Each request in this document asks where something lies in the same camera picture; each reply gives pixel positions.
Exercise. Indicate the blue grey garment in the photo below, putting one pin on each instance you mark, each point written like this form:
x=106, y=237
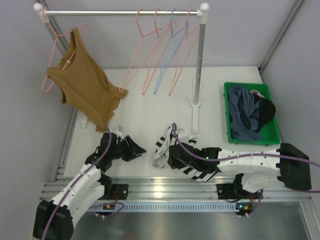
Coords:
x=244, y=108

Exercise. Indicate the brown tank top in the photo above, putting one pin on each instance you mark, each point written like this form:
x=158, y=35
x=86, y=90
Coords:
x=84, y=84

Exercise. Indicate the green plastic bin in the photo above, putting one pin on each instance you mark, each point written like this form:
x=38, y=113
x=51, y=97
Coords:
x=270, y=132

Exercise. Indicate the black garment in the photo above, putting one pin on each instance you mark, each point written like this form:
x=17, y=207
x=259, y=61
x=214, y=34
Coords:
x=263, y=113

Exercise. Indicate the blue hanger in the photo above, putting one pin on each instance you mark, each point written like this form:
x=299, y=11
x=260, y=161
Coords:
x=169, y=55

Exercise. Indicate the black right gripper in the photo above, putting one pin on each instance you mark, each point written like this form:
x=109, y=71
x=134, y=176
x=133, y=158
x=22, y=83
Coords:
x=173, y=160

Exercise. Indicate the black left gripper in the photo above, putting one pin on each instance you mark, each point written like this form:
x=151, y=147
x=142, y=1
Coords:
x=128, y=149

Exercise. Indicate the black white striped tank top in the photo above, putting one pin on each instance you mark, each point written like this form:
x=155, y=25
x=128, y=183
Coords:
x=161, y=157

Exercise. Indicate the white slotted cable duct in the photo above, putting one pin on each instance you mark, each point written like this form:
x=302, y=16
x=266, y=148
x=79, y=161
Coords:
x=170, y=207

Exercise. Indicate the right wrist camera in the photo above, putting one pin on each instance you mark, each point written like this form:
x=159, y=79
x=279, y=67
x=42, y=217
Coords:
x=181, y=134

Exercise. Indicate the aluminium rail frame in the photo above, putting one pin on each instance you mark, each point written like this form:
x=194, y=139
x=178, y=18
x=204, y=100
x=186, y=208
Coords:
x=166, y=189

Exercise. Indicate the white clothes rack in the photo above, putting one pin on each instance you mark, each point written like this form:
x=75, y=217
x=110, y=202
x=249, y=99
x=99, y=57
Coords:
x=198, y=17

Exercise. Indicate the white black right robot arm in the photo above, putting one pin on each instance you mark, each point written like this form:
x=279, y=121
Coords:
x=286, y=166

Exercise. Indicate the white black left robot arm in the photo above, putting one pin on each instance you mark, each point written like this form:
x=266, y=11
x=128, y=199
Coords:
x=56, y=219

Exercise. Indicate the pink garment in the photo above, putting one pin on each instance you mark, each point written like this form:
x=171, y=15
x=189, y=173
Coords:
x=257, y=93

